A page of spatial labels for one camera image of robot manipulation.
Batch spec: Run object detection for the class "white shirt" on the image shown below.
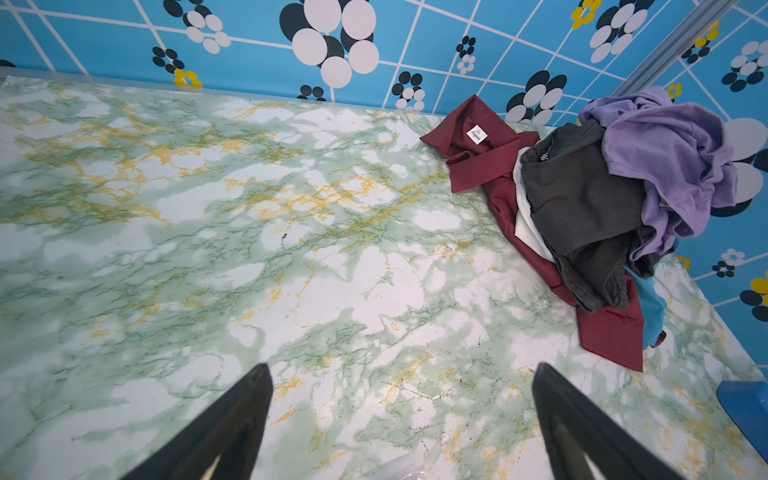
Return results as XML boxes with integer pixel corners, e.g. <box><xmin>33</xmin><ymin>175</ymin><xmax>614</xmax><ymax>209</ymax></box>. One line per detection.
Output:
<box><xmin>512</xmin><ymin>147</ymin><xmax>554</xmax><ymax>263</ymax></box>

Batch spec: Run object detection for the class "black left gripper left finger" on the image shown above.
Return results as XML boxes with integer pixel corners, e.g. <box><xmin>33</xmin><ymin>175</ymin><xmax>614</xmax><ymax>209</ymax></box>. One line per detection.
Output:
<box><xmin>124</xmin><ymin>364</ymin><xmax>274</xmax><ymax>479</ymax></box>

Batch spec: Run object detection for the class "purple cloth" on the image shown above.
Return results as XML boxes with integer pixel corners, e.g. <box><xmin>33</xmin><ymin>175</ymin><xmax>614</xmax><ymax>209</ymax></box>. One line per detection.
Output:
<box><xmin>579</xmin><ymin>86</ymin><xmax>738</xmax><ymax>261</ymax></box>

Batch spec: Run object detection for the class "maroon shirt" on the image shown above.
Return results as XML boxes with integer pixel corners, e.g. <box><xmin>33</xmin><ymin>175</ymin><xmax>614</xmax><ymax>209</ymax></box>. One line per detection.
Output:
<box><xmin>421</xmin><ymin>95</ymin><xmax>645</xmax><ymax>372</ymax></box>

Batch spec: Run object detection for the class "aluminium corner post right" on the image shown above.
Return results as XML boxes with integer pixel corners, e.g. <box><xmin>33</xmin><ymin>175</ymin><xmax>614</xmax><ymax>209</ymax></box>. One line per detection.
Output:
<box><xmin>613</xmin><ymin>0</ymin><xmax>739</xmax><ymax>96</ymax></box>

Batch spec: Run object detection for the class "dark grey cloth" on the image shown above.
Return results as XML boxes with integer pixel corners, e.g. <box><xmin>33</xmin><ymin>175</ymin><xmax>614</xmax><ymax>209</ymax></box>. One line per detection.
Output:
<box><xmin>518</xmin><ymin>120</ymin><xmax>646</xmax><ymax>313</ymax></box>

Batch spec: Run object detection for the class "blue tape dispenser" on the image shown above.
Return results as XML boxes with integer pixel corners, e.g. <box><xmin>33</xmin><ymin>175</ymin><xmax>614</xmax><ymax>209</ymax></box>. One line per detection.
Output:
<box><xmin>717</xmin><ymin>381</ymin><xmax>768</xmax><ymax>461</ymax></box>

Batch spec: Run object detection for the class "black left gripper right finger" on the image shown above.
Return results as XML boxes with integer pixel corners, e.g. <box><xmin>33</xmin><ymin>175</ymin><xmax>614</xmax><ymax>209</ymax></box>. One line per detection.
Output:
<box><xmin>532</xmin><ymin>362</ymin><xmax>681</xmax><ymax>479</ymax></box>

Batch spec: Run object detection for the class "teal cloth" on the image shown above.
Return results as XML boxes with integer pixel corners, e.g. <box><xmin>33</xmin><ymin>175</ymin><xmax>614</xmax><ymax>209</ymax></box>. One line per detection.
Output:
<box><xmin>626</xmin><ymin>267</ymin><xmax>667</xmax><ymax>349</ymax></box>

